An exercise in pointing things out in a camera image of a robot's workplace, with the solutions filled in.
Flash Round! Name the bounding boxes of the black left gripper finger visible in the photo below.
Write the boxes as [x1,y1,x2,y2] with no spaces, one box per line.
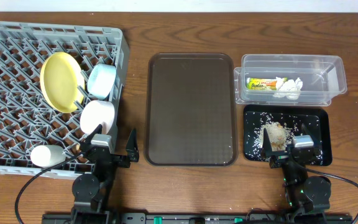
[80,124,103,151]
[126,129,139,162]

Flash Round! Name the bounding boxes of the white tissue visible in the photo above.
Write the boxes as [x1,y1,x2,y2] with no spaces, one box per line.
[273,77,303,100]

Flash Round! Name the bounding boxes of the light blue bowl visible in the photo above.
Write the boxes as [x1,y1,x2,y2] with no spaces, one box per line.
[87,64,116,100]

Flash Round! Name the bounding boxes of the white cup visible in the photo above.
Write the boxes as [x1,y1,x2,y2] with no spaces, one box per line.
[30,145,66,168]

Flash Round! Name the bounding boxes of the yellow round plate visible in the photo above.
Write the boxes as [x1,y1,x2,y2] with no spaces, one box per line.
[40,52,85,113]

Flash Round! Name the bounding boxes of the green snack wrapper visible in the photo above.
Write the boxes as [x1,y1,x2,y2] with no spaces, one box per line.
[246,78,277,90]

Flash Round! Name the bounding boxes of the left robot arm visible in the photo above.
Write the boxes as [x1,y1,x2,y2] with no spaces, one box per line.
[68,125,139,224]

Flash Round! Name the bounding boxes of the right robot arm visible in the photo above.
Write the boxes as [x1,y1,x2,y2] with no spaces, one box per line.
[262,126,331,223]

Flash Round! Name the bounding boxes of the black food waste tray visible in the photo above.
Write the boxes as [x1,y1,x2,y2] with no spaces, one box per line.
[243,105,333,166]

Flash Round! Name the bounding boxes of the grey dishwasher rack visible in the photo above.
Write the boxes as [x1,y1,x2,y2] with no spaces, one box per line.
[0,21,129,179]

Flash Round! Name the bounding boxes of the rice pile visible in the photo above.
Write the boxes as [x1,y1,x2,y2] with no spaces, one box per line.
[244,112,300,160]

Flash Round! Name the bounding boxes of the clear plastic bin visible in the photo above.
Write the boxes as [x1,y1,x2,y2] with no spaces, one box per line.
[234,54,347,106]

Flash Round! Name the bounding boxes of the dark brown serving tray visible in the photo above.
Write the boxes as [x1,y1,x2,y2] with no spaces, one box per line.
[144,53,238,167]

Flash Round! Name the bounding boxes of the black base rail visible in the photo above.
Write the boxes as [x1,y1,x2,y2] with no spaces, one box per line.
[41,212,354,224]

